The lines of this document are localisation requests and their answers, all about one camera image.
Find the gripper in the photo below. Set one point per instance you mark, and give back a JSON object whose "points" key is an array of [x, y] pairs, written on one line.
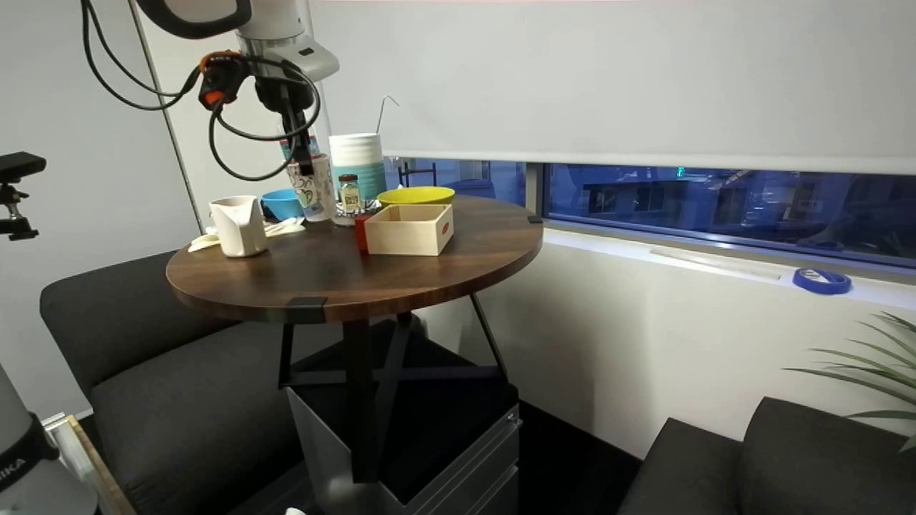
{"points": [[275, 93]]}

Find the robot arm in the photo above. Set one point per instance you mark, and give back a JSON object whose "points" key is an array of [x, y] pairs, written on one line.
{"points": [[272, 18]]}

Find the patterned paper cup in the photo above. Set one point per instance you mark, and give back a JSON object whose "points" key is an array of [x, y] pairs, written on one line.
{"points": [[318, 192]]}

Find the white ceramic mug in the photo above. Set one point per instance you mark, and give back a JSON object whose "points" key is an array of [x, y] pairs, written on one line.
{"points": [[237, 227]]}

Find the red cup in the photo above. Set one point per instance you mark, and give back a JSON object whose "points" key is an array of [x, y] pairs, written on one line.
{"points": [[360, 232]]}

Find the white and teal canister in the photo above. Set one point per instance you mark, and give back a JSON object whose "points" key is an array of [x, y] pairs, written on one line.
{"points": [[358, 161]]}

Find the blue bowl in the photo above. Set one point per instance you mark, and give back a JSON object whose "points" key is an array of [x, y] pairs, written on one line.
{"points": [[280, 204]]}

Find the small spice jar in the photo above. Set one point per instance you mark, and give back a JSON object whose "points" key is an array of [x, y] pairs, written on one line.
{"points": [[350, 193]]}

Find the white cloth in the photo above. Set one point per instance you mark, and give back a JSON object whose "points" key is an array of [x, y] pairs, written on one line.
{"points": [[283, 227]]}

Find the yellow bowl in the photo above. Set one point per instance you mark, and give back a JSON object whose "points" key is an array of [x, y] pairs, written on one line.
{"points": [[415, 195]]}

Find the light wooden box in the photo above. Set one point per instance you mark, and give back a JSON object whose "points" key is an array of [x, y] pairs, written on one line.
{"points": [[404, 234]]}

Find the dark grey sofa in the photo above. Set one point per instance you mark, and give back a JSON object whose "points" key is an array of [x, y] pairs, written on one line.
{"points": [[179, 400]]}

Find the white roller blind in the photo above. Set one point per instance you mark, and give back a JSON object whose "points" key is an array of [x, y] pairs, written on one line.
{"points": [[608, 79]]}

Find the grey filing cabinet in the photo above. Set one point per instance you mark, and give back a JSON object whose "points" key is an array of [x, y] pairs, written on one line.
{"points": [[458, 458]]}

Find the wooden framed board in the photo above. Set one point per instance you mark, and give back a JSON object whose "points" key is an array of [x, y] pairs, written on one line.
{"points": [[86, 458]]}

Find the window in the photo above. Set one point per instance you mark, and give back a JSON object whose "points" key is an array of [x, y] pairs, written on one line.
{"points": [[715, 204]]}

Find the blue tape roll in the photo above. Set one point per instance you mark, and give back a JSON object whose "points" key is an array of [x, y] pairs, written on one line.
{"points": [[823, 286]]}

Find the dark grey armchair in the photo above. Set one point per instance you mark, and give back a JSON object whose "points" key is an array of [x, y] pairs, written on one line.
{"points": [[787, 465]]}

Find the green plant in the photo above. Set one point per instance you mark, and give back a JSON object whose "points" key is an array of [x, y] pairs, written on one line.
{"points": [[876, 372]]}

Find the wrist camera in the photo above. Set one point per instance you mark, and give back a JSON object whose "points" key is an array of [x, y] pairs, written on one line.
{"points": [[218, 82]]}

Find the camera on mount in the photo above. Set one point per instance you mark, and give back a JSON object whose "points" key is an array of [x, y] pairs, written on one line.
{"points": [[16, 168]]}

